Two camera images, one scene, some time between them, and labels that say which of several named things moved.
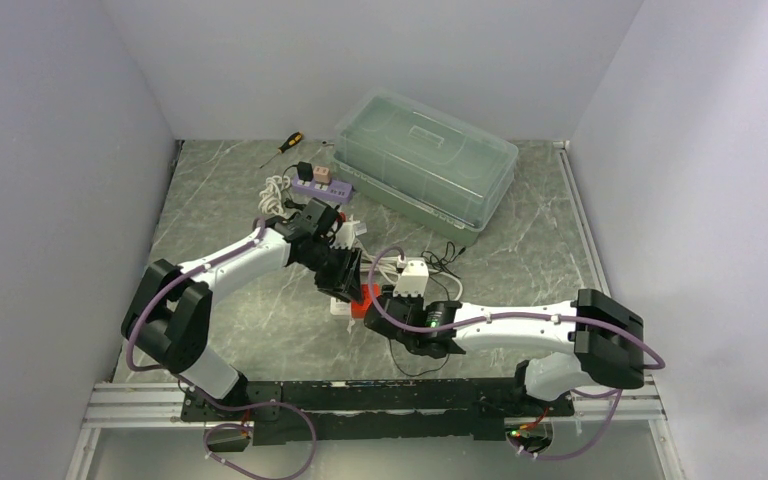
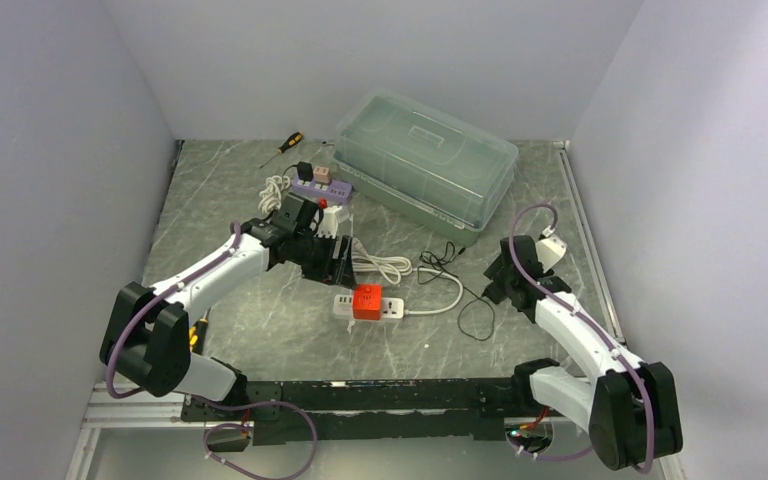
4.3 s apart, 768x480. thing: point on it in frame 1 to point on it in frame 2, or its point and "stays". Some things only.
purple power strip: (332, 190) stays
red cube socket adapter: (359, 307) stays
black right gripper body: (418, 301) to (501, 275)
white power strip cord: (387, 266) stays
